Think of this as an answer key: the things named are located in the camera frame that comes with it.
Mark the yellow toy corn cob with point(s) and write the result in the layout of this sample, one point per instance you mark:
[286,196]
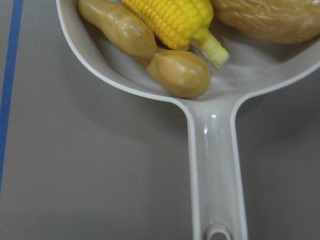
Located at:
[181,24]

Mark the brown toy potato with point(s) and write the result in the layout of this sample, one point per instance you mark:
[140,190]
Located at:
[283,22]

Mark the beige plastic dustpan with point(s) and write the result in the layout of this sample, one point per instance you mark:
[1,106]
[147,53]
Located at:
[255,68]

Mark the tan toy ginger root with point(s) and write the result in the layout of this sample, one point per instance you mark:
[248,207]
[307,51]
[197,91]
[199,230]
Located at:
[182,73]

